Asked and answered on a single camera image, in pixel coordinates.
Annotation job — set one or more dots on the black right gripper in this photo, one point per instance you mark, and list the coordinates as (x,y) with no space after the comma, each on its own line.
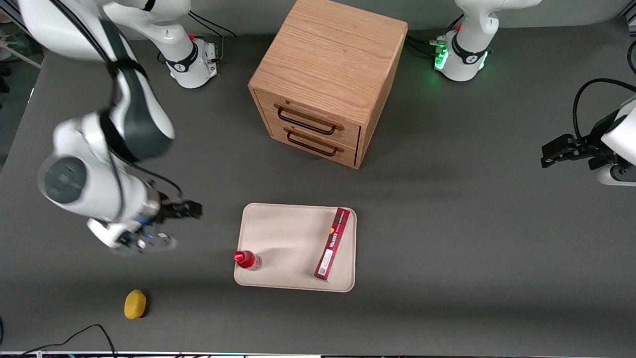
(170,210)

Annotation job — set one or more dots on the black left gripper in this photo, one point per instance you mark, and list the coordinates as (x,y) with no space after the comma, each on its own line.
(592,147)

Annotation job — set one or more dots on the red coke bottle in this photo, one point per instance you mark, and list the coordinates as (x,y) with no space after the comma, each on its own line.
(246,260)

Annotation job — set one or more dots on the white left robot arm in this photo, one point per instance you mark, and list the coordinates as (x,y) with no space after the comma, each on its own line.
(469,44)

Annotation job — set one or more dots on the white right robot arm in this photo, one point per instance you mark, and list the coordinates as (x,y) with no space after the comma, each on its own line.
(124,114)

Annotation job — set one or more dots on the beige plastic tray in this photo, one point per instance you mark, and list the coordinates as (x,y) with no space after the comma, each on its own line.
(288,238)

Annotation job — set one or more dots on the yellow lemon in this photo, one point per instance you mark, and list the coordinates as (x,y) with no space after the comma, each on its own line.
(134,304)

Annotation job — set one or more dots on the red cookie box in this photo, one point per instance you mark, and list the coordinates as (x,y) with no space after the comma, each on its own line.
(334,243)

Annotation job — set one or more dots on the wooden drawer cabinet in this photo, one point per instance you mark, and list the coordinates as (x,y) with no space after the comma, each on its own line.
(328,64)

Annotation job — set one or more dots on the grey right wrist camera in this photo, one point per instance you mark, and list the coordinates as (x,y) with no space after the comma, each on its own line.
(149,242)

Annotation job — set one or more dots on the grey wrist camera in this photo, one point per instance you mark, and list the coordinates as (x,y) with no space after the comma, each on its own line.
(149,242)
(618,175)

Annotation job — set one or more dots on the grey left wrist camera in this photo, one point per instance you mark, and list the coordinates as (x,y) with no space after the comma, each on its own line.
(618,175)

